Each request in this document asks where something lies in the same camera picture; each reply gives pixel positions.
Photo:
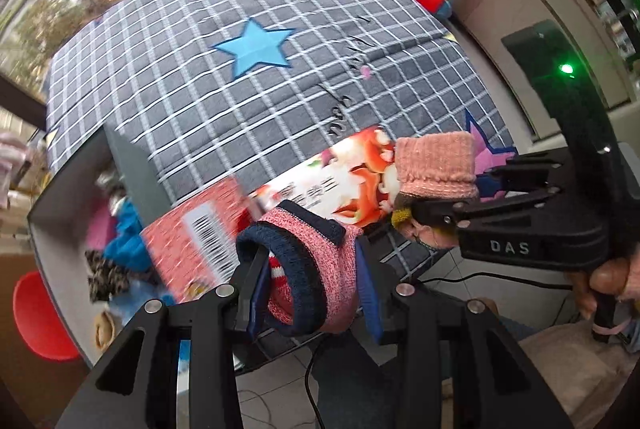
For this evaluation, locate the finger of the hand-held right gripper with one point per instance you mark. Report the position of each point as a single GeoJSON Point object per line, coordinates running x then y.
{"type": "Point", "coordinates": [450, 213]}
{"type": "Point", "coordinates": [530, 171]}

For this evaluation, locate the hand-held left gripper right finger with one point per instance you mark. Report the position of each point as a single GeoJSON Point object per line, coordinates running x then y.
{"type": "Point", "coordinates": [371, 304]}

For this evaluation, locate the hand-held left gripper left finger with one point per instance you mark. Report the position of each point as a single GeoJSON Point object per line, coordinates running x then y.
{"type": "Point", "coordinates": [257, 294]}

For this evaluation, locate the pink brown yellow striped sock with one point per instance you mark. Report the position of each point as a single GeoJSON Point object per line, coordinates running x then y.
{"type": "Point", "coordinates": [435, 169]}

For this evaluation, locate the pink sock with navy cuff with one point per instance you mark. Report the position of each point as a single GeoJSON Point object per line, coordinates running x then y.
{"type": "Point", "coordinates": [320, 269]}

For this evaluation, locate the light blue fluffy scrunchie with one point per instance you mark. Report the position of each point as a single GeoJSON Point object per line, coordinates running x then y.
{"type": "Point", "coordinates": [132, 304]}

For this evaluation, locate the blue cloth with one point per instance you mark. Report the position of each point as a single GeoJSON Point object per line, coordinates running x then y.
{"type": "Point", "coordinates": [127, 239]}

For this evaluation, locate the leopard print scrunchie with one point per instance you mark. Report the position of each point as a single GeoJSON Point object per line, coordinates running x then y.
{"type": "Point", "coordinates": [105, 274]}

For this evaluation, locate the beige cloth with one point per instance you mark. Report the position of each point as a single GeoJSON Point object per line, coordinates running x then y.
{"type": "Point", "coordinates": [105, 329]}

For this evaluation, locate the pink sponge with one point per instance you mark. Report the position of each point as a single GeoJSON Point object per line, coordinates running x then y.
{"type": "Point", "coordinates": [100, 229]}

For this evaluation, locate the white cardboard box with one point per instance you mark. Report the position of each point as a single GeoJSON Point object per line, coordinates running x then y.
{"type": "Point", "coordinates": [65, 189]}

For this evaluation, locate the person's right forearm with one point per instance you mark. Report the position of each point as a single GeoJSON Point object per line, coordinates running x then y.
{"type": "Point", "coordinates": [635, 281]}

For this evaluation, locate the person's right hand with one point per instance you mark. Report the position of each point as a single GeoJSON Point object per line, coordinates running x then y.
{"type": "Point", "coordinates": [607, 279]}

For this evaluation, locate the person's leg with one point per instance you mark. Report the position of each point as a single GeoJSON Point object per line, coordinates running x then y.
{"type": "Point", "coordinates": [360, 389]}

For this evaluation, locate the white orange floral packet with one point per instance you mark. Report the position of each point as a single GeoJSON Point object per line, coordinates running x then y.
{"type": "Point", "coordinates": [200, 209]}

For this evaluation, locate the beige garment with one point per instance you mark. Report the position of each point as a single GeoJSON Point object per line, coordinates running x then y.
{"type": "Point", "coordinates": [575, 369]}

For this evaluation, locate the blue plastic basin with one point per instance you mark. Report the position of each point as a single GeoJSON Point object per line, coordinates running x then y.
{"type": "Point", "coordinates": [443, 10]}

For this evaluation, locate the large red plastic basin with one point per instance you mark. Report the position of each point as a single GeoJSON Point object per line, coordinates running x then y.
{"type": "Point", "coordinates": [40, 314]}

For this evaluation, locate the grey checked star blanket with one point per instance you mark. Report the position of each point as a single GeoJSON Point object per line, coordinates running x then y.
{"type": "Point", "coordinates": [200, 59]}

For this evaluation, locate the pale pink hanging cloth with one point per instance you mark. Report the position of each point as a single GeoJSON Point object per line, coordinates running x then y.
{"type": "Point", "coordinates": [12, 159]}

